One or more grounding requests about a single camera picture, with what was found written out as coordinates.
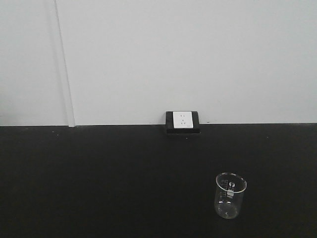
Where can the small glass beaker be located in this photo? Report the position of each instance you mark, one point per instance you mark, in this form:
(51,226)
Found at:
(229,195)

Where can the black white power socket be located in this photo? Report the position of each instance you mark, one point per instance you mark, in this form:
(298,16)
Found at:
(182,122)

